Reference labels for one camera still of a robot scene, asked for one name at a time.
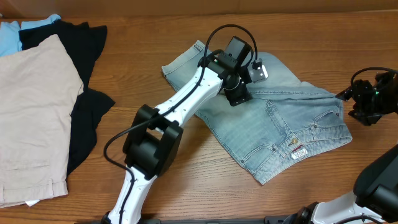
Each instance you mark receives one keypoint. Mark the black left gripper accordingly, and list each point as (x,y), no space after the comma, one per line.
(241,97)

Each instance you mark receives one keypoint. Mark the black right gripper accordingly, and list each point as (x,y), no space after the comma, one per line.
(358,91)

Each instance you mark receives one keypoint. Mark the light blue denim shorts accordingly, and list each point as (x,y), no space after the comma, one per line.
(285,122)

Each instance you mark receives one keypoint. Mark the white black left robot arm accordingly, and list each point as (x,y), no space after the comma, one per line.
(153,139)

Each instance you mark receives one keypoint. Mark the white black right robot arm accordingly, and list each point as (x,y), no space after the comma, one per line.
(374,196)

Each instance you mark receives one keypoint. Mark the black garment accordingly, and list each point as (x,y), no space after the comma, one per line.
(84,44)

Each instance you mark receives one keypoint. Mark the beige shorts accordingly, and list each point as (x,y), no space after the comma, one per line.
(39,88)

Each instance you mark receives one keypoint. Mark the light blue shirt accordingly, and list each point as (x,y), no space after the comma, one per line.
(10,41)

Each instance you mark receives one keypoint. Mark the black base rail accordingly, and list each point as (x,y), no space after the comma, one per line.
(266,220)

